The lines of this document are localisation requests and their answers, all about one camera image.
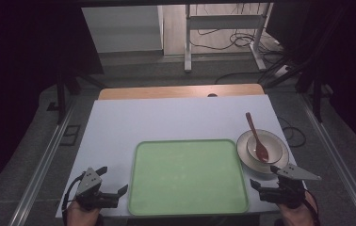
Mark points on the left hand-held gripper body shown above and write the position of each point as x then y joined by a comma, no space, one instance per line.
88,185

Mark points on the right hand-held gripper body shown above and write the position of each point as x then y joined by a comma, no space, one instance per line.
287,188

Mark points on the red spoon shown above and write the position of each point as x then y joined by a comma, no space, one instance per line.
262,151

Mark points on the cream bowl with dark rim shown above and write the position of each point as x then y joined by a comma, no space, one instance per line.
273,146

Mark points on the white bowl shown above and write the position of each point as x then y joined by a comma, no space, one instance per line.
245,155

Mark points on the green plastic tray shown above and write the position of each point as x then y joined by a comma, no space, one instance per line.
188,179

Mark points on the person's right hand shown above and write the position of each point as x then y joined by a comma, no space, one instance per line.
298,215

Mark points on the person's left hand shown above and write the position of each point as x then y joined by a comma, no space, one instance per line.
80,216

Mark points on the dark floor socket plate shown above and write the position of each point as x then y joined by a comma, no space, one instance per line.
70,135

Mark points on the white table board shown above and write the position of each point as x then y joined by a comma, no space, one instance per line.
166,119

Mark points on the black metal stand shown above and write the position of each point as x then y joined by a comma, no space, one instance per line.
316,97
61,97

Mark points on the dark table grommet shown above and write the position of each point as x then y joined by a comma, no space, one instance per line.
212,95

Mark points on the white power strip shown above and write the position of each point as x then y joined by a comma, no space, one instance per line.
282,71

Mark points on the wooden table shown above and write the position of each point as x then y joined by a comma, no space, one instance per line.
166,91

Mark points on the dark curtain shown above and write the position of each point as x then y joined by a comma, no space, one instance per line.
25,47
339,47

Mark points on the white panel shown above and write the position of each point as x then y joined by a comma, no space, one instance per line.
122,28

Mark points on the metal floor rail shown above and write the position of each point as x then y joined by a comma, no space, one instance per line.
41,169
339,157

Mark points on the white metal desk frame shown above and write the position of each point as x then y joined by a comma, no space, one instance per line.
223,22

